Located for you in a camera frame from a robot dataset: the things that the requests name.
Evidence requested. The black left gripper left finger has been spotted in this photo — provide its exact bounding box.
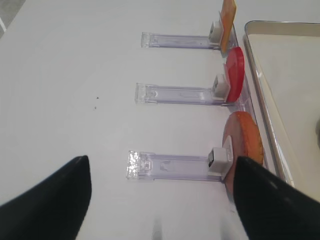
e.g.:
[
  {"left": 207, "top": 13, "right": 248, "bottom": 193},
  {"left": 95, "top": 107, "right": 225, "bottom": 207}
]
[{"left": 0, "top": 155, "right": 92, "bottom": 240}]

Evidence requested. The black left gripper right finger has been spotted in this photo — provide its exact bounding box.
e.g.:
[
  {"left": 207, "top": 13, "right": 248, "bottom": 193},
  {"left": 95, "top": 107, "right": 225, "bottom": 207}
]
[{"left": 233, "top": 156, "right": 320, "bottom": 240}]

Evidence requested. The clear holder track tomato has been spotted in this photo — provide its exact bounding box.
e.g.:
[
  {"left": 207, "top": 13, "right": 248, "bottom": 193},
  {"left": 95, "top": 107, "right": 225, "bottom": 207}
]
[{"left": 135, "top": 74, "right": 231, "bottom": 106}]

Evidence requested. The red tomato slice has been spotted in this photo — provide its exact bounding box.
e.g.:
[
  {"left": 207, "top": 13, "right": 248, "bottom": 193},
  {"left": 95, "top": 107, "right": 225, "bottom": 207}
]
[{"left": 225, "top": 46, "right": 245, "bottom": 104}]

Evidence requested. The clear holder track cheese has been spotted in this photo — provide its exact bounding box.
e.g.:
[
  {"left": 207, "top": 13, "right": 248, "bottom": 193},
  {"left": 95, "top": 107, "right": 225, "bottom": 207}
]
[{"left": 141, "top": 20, "right": 224, "bottom": 49}]

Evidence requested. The upright orange cheese slice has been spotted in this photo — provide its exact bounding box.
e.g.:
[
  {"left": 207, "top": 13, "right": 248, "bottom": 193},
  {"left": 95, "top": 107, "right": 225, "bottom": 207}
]
[{"left": 220, "top": 0, "right": 237, "bottom": 53}]

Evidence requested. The clear holder track bun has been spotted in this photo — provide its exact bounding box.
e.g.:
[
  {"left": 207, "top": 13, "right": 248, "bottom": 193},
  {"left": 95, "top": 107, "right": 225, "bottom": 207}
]
[{"left": 126, "top": 135, "right": 234, "bottom": 182}]

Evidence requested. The bun bottom slice left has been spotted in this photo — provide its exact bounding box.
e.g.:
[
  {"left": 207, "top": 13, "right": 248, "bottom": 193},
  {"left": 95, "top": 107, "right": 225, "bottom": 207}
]
[{"left": 222, "top": 111, "right": 264, "bottom": 194}]

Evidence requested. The silver metal tray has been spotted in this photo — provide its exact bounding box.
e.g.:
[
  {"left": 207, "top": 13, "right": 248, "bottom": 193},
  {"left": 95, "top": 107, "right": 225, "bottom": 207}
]
[{"left": 244, "top": 20, "right": 320, "bottom": 199}]

